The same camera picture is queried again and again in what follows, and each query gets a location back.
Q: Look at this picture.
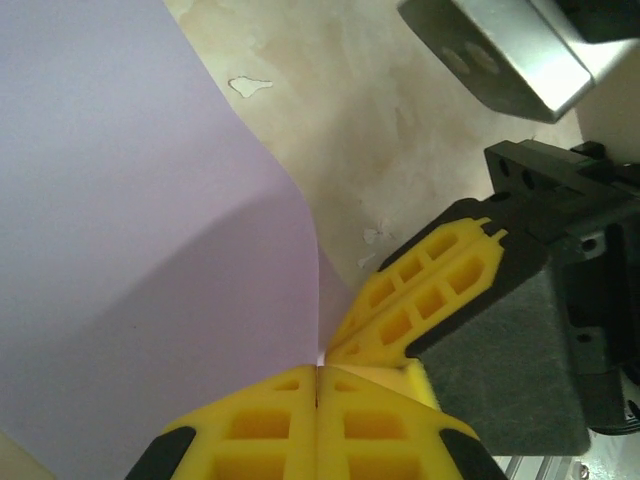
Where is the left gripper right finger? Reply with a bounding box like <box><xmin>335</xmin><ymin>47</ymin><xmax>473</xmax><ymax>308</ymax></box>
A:
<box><xmin>317</xmin><ymin>363</ymin><xmax>506</xmax><ymax>480</ymax></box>

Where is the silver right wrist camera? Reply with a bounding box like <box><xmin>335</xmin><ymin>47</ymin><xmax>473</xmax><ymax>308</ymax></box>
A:
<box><xmin>397</xmin><ymin>0</ymin><xmax>597</xmax><ymax>125</ymax></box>

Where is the long aluminium base rail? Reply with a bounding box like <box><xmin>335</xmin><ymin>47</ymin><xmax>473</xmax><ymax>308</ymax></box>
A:
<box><xmin>499</xmin><ymin>452</ymin><xmax>594</xmax><ymax>480</ymax></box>

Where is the purple paper sheet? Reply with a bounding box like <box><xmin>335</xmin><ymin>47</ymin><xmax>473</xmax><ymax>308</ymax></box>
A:
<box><xmin>0</xmin><ymin>0</ymin><xmax>361</xmax><ymax>480</ymax></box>

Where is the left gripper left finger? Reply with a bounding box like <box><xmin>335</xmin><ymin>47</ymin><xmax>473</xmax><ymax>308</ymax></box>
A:
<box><xmin>127</xmin><ymin>364</ymin><xmax>320</xmax><ymax>480</ymax></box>

